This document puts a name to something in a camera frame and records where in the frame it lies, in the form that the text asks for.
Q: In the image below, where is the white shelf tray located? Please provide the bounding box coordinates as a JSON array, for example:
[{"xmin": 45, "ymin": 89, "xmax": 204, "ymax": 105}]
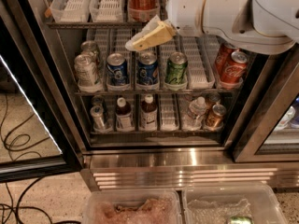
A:
[
  {"xmin": 89, "ymin": 0, "xmax": 124, "ymax": 22},
  {"xmin": 50, "ymin": 0, "xmax": 91, "ymax": 22}
]

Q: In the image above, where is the brown juice bottle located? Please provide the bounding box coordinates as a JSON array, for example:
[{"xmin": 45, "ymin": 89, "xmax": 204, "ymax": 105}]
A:
[
  {"xmin": 140, "ymin": 94, "xmax": 158, "ymax": 131},
  {"xmin": 116, "ymin": 97, "xmax": 135, "ymax": 132}
]

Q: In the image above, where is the white shelf tray far left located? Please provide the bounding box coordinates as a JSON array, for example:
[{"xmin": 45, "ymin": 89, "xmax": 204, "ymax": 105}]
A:
[{"xmin": 50, "ymin": 0, "xmax": 91, "ymax": 22}]

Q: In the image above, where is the brown juice bottle left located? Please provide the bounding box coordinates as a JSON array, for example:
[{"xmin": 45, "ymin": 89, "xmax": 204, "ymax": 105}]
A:
[{"xmin": 116, "ymin": 97, "xmax": 135, "ymax": 132}]

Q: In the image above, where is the brown juice bottle right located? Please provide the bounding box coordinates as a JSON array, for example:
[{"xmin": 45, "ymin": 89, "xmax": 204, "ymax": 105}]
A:
[{"xmin": 140, "ymin": 94, "xmax": 158, "ymax": 131}]

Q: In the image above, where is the silver slim can front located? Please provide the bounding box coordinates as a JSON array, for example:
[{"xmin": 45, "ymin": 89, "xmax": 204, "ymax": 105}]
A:
[{"xmin": 90, "ymin": 105, "xmax": 107, "ymax": 130}]

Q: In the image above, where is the green can in bin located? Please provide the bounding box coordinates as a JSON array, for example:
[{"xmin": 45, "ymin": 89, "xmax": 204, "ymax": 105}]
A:
[{"xmin": 227, "ymin": 216, "xmax": 253, "ymax": 224}]

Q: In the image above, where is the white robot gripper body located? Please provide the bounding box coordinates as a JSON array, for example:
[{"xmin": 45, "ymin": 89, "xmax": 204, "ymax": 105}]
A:
[{"xmin": 166, "ymin": 0, "xmax": 206, "ymax": 37}]

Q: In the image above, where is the blue pepsi can left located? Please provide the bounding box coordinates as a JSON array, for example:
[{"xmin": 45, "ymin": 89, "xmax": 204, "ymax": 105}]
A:
[{"xmin": 107, "ymin": 53, "xmax": 128, "ymax": 86}]

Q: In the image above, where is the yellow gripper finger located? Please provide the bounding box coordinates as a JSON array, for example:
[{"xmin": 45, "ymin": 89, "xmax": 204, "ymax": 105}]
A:
[{"xmin": 125, "ymin": 16, "xmax": 177, "ymax": 52}]

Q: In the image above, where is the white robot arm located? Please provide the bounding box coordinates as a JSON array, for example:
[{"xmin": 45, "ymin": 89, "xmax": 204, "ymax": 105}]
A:
[{"xmin": 125, "ymin": 0, "xmax": 299, "ymax": 55}]

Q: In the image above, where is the silver slim can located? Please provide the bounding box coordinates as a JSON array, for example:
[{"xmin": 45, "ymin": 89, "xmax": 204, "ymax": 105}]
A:
[
  {"xmin": 90, "ymin": 105, "xmax": 107, "ymax": 130},
  {"xmin": 91, "ymin": 95, "xmax": 107, "ymax": 109}
]

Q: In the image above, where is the red coke can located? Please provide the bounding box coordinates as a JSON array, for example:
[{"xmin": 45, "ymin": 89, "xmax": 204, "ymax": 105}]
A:
[
  {"xmin": 221, "ymin": 50, "xmax": 248, "ymax": 84},
  {"xmin": 214, "ymin": 42, "xmax": 237, "ymax": 75}
]

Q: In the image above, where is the white front can middle shelf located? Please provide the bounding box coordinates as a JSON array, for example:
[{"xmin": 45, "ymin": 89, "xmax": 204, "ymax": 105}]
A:
[{"xmin": 74, "ymin": 54, "xmax": 102, "ymax": 92}]

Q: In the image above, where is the red coke can rear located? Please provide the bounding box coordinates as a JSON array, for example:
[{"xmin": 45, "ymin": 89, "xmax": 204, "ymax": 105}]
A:
[{"xmin": 214, "ymin": 42, "xmax": 237, "ymax": 75}]

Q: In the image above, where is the red coke can front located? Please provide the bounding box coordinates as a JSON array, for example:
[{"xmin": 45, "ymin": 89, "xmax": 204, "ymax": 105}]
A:
[{"xmin": 221, "ymin": 50, "xmax": 248, "ymax": 84}]

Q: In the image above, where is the bronze can rear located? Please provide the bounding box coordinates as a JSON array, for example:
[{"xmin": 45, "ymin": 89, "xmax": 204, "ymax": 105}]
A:
[{"xmin": 206, "ymin": 92, "xmax": 221, "ymax": 108}]

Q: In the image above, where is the clear plastic bin right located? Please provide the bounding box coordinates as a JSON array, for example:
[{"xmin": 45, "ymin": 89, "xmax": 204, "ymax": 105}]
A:
[{"xmin": 182, "ymin": 183, "xmax": 288, "ymax": 224}]

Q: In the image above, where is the green soda can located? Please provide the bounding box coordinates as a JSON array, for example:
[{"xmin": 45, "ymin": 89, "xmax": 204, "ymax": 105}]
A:
[{"xmin": 164, "ymin": 51, "xmax": 188, "ymax": 85}]

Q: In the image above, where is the white rear can middle shelf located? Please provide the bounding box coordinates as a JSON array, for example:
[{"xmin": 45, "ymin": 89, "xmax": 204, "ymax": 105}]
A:
[{"xmin": 80, "ymin": 40, "xmax": 100, "ymax": 65}]

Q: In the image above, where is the clear water bottle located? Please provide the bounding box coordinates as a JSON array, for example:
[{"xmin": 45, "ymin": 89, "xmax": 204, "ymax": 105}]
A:
[{"xmin": 185, "ymin": 96, "xmax": 207, "ymax": 131}]

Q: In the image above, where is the white can shelf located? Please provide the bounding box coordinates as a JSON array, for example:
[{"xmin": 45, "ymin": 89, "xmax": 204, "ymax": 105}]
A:
[
  {"xmin": 80, "ymin": 40, "xmax": 100, "ymax": 65},
  {"xmin": 74, "ymin": 54, "xmax": 102, "ymax": 92}
]

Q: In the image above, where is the glass fridge door left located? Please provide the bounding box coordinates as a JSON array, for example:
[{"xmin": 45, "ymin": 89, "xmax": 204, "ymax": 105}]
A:
[{"xmin": 0, "ymin": 0, "xmax": 83, "ymax": 182}]

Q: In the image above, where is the blue pepsi can right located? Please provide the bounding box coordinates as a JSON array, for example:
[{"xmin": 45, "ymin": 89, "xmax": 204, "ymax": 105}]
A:
[{"xmin": 137, "ymin": 51, "xmax": 158, "ymax": 86}]

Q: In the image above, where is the clear plastic bin left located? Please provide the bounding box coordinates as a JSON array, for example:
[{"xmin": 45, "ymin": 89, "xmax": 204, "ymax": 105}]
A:
[{"xmin": 81, "ymin": 189, "xmax": 182, "ymax": 224}]

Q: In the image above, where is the stainless fridge base grille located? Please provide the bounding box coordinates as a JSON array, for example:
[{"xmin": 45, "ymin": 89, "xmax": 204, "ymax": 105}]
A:
[{"xmin": 80, "ymin": 148, "xmax": 299, "ymax": 191}]

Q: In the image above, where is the clear plastic bin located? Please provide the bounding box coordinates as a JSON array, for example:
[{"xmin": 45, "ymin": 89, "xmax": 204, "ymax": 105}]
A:
[
  {"xmin": 81, "ymin": 189, "xmax": 182, "ymax": 224},
  {"xmin": 182, "ymin": 183, "xmax": 288, "ymax": 224}
]

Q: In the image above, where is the black cable on floor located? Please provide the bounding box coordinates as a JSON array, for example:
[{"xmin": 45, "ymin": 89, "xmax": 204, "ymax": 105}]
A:
[{"xmin": 0, "ymin": 91, "xmax": 82, "ymax": 224}]

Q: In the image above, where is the right fridge door frame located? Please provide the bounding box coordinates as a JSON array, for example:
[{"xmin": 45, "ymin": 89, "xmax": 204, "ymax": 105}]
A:
[{"xmin": 224, "ymin": 46, "xmax": 299, "ymax": 163}]

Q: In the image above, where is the blue pepsi can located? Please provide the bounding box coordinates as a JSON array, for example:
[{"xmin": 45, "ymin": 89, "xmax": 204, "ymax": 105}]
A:
[
  {"xmin": 137, "ymin": 51, "xmax": 158, "ymax": 86},
  {"xmin": 107, "ymin": 53, "xmax": 128, "ymax": 86}
]

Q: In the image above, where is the silver slim can rear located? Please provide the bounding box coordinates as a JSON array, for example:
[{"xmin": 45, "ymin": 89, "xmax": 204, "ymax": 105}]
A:
[{"xmin": 91, "ymin": 95, "xmax": 107, "ymax": 109}]

